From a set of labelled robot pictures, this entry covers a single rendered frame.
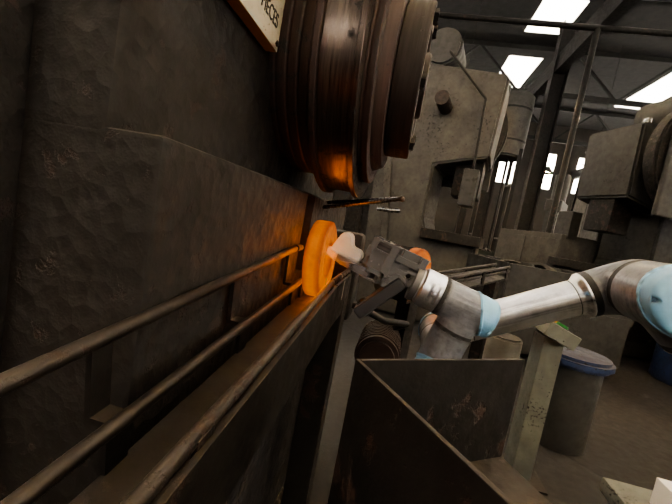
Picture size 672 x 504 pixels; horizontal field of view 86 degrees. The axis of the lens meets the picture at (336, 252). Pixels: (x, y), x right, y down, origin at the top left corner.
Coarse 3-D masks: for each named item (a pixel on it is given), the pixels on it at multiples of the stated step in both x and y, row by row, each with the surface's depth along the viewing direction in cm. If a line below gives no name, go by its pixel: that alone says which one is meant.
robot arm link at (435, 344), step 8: (424, 328) 77; (432, 328) 69; (440, 328) 67; (424, 336) 72; (432, 336) 68; (440, 336) 67; (448, 336) 66; (456, 336) 65; (424, 344) 69; (432, 344) 67; (440, 344) 66; (448, 344) 66; (456, 344) 66; (464, 344) 66; (424, 352) 68; (432, 352) 67; (440, 352) 66; (448, 352) 66; (456, 352) 66; (464, 352) 68
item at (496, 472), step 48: (384, 384) 26; (432, 384) 33; (480, 384) 36; (384, 432) 25; (432, 432) 21; (480, 432) 37; (336, 480) 30; (384, 480) 24; (432, 480) 20; (480, 480) 17
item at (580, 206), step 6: (576, 198) 512; (576, 204) 508; (582, 204) 491; (588, 204) 474; (576, 210) 505; (582, 210) 487; (582, 216) 484; (582, 222) 481; (582, 228) 478; (582, 234) 474; (588, 234) 459; (594, 234) 445; (600, 234) 437; (600, 240) 437
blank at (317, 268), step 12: (312, 228) 68; (324, 228) 68; (312, 240) 66; (324, 240) 66; (312, 252) 65; (324, 252) 68; (312, 264) 65; (324, 264) 76; (312, 276) 66; (324, 276) 71; (312, 288) 68
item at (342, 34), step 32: (352, 0) 50; (352, 32) 51; (320, 64) 53; (352, 64) 52; (320, 96) 55; (352, 96) 53; (320, 128) 58; (352, 128) 55; (320, 160) 63; (352, 160) 60; (352, 192) 70
